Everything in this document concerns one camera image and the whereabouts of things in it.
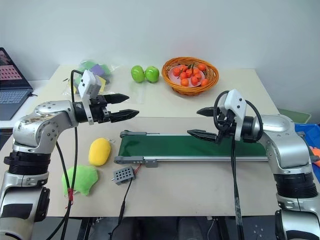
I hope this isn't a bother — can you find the grey perforated control box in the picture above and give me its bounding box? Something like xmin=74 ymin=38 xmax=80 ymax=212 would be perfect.
xmin=111 ymin=166 xmax=137 ymax=186

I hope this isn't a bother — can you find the plastic bag of coloured pieces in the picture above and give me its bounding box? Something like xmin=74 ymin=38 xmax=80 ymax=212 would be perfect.
xmin=61 ymin=59 xmax=119 ymax=96

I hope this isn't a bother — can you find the black control box cable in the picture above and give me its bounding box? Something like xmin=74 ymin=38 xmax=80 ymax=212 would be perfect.
xmin=109 ymin=174 xmax=136 ymax=240

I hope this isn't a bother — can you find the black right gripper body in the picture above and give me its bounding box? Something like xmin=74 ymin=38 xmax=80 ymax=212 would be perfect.
xmin=215 ymin=107 xmax=238 ymax=145

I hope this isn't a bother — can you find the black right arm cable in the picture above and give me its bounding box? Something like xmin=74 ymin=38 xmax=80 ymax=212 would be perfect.
xmin=213 ymin=90 xmax=264 ymax=240

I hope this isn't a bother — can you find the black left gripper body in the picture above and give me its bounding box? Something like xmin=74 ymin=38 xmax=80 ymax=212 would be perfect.
xmin=89 ymin=95 xmax=112 ymax=124

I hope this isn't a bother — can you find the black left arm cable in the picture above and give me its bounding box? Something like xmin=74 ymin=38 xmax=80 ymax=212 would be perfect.
xmin=44 ymin=70 xmax=85 ymax=240

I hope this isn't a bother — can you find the dark laptop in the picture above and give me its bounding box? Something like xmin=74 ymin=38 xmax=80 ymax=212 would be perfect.
xmin=0 ymin=47 xmax=34 ymax=121

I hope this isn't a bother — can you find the green plush toy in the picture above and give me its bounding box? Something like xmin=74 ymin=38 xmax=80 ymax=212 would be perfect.
xmin=61 ymin=164 xmax=99 ymax=197

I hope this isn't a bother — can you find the yellow plush mango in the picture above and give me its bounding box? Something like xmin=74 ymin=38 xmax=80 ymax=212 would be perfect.
xmin=88 ymin=137 xmax=112 ymax=167

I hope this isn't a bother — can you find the green plastic bin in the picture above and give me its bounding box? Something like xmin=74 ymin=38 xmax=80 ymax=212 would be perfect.
xmin=277 ymin=108 xmax=312 ymax=125

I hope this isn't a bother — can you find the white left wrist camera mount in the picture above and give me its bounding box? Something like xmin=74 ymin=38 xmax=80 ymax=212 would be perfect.
xmin=77 ymin=69 xmax=102 ymax=126

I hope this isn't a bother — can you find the orange wicker basket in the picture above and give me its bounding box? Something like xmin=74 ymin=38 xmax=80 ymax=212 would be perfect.
xmin=161 ymin=56 xmax=220 ymax=97

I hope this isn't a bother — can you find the green conveyor belt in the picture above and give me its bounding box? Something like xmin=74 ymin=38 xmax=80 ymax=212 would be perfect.
xmin=113 ymin=130 xmax=270 ymax=169

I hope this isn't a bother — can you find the orange object in bin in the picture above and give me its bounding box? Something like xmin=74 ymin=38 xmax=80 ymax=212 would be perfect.
xmin=308 ymin=145 xmax=320 ymax=168

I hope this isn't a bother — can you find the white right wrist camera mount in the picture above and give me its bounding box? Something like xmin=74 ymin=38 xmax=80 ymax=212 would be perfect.
xmin=223 ymin=88 xmax=248 ymax=138

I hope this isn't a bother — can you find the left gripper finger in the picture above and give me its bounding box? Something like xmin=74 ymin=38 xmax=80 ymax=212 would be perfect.
xmin=103 ymin=93 xmax=130 ymax=106
xmin=109 ymin=109 xmax=140 ymax=124

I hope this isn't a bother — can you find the red tape on cable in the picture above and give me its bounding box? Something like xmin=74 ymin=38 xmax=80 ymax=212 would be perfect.
xmin=65 ymin=188 xmax=75 ymax=210

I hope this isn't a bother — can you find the green toy apple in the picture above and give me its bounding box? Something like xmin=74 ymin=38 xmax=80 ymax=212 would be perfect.
xmin=144 ymin=65 xmax=160 ymax=84
xmin=130 ymin=65 xmax=146 ymax=83

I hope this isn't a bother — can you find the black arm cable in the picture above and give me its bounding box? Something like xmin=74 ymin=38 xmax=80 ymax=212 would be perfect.
xmin=213 ymin=90 xmax=264 ymax=240
xmin=44 ymin=70 xmax=85 ymax=240

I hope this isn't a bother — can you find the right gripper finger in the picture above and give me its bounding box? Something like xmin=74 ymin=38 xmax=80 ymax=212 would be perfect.
xmin=196 ymin=106 xmax=221 ymax=117
xmin=186 ymin=128 xmax=218 ymax=144

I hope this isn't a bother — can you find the blue plastic bin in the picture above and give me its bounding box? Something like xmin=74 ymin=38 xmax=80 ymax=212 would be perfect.
xmin=294 ymin=121 xmax=320 ymax=186

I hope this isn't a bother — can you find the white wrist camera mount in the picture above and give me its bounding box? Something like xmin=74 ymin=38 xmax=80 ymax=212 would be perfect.
xmin=77 ymin=69 xmax=102 ymax=126
xmin=223 ymin=88 xmax=248 ymax=138

